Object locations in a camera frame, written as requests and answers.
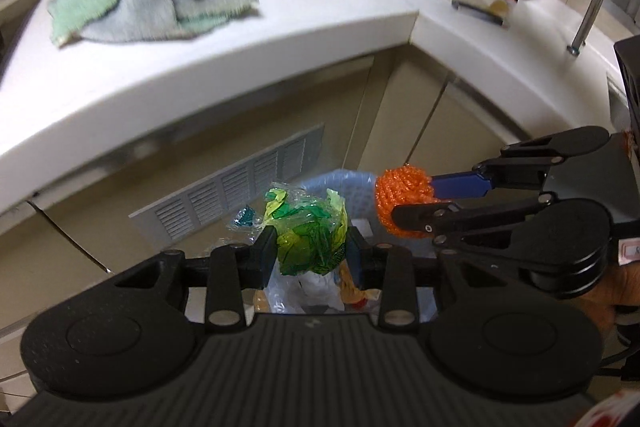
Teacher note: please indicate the silver cabinet vent grille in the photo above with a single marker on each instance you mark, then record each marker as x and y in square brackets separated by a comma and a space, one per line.
[225, 197]

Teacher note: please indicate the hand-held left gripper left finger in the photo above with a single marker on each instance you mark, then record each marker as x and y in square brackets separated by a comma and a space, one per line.
[265, 257]

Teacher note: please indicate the blue-lined trash bin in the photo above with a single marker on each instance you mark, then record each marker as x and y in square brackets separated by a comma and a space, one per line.
[350, 187]

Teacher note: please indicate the green yellow plastic wrapper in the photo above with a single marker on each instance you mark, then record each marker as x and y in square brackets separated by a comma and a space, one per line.
[310, 237]

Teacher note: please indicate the grey cleaning cloth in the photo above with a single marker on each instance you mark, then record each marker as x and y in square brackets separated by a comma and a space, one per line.
[135, 19]

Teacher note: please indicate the person's right hand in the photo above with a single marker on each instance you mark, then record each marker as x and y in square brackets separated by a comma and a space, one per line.
[607, 294]

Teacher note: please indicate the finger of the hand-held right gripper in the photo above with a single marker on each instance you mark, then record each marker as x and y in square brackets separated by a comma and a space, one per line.
[460, 184]
[430, 214]

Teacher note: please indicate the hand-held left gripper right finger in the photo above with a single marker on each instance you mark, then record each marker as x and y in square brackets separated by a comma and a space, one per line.
[356, 262]

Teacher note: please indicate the orange foam net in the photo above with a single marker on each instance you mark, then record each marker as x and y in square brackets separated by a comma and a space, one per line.
[400, 194]

